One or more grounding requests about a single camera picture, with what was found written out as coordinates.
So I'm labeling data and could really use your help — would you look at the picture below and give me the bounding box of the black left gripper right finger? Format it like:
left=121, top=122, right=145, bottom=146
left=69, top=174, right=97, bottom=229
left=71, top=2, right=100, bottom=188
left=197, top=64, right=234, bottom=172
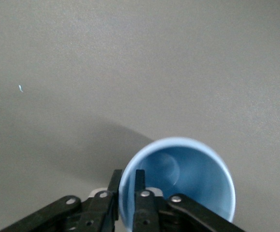
left=132, top=169, right=248, bottom=232

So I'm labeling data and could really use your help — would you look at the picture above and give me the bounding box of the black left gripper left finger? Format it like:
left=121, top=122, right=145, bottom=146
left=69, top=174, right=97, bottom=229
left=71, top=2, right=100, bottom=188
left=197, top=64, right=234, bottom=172
left=0, top=169, right=123, bottom=232

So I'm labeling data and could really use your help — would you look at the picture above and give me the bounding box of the light blue plastic cup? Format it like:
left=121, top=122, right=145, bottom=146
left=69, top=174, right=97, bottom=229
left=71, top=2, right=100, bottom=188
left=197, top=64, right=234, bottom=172
left=118, top=137, right=236, bottom=232

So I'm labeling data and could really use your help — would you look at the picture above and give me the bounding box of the grey table mat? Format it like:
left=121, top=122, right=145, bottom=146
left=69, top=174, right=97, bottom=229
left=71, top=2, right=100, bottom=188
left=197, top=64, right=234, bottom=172
left=0, top=0, right=280, bottom=232

